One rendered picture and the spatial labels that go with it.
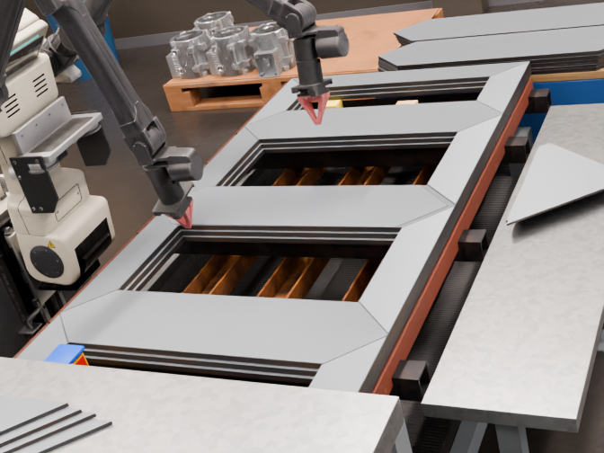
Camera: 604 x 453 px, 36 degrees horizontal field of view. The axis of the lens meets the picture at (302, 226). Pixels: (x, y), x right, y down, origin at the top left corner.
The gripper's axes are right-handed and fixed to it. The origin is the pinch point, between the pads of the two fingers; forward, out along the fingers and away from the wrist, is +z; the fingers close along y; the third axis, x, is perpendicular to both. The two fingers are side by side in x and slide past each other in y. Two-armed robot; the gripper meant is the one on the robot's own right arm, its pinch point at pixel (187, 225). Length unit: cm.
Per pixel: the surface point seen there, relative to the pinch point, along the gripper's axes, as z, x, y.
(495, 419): 1, -81, -42
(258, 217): 0.8, -17.1, 3.8
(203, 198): 3.2, 2.8, 12.6
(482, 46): 22, -45, 99
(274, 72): 128, 118, 244
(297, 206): 1.8, -24.9, 8.9
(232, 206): 2.2, -7.4, 8.9
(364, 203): 1.6, -41.0, 10.0
